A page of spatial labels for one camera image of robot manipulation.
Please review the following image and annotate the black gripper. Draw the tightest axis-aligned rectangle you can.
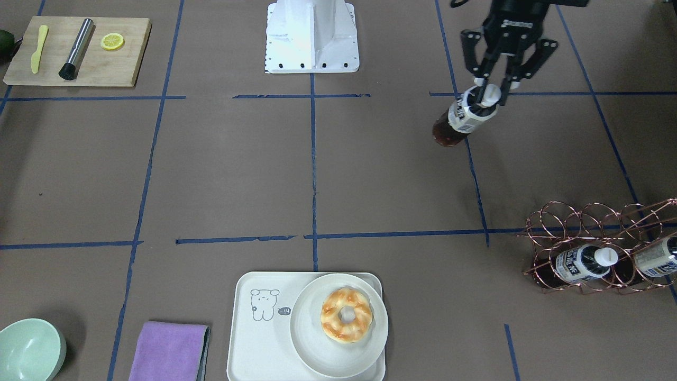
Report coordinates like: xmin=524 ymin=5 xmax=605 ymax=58
xmin=460 ymin=1 xmax=559 ymax=106

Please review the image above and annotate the dark tea bottle white cap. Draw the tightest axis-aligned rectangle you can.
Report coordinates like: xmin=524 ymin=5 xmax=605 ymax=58
xmin=431 ymin=84 xmax=501 ymax=147

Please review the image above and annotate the tea bottle in rack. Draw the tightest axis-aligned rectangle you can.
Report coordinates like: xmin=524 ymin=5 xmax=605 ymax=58
xmin=533 ymin=243 xmax=619 ymax=289
xmin=617 ymin=234 xmax=676 ymax=279

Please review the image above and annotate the cream serving tray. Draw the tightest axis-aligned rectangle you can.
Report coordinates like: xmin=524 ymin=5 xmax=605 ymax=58
xmin=227 ymin=271 xmax=389 ymax=380

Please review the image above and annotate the glazed twisted donut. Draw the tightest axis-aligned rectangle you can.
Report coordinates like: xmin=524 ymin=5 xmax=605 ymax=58
xmin=319 ymin=287 xmax=373 ymax=344

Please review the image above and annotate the cream round plate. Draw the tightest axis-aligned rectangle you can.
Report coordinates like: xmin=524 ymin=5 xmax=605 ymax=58
xmin=289 ymin=273 xmax=389 ymax=380

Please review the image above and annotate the lemon slice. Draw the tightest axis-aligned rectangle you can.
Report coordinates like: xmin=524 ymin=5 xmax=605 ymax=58
xmin=100 ymin=32 xmax=125 ymax=51

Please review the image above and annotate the wooden cutting board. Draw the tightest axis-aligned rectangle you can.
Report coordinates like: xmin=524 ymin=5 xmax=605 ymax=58
xmin=3 ymin=15 xmax=152 ymax=87

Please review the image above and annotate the steel muddler black tip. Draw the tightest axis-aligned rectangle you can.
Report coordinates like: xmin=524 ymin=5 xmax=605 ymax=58
xmin=58 ymin=19 xmax=95 ymax=80

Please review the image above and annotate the purple folded cloth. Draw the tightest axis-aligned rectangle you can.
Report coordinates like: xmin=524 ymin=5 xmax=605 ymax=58
xmin=129 ymin=321 xmax=211 ymax=380

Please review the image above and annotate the yellow plastic knife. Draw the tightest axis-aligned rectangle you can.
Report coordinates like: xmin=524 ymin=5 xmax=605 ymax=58
xmin=31 ymin=24 xmax=49 ymax=74

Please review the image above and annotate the green lime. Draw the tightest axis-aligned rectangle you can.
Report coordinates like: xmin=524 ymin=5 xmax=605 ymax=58
xmin=0 ymin=30 xmax=15 ymax=64

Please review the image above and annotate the mint green bowl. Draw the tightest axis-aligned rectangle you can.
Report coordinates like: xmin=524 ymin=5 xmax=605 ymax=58
xmin=1 ymin=318 xmax=66 ymax=380

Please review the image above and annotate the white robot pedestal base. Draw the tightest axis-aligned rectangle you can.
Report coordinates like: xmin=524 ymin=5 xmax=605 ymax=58
xmin=264 ymin=1 xmax=360 ymax=74

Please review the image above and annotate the copper wire bottle rack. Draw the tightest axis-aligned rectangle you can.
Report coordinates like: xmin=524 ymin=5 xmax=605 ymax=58
xmin=519 ymin=198 xmax=676 ymax=295

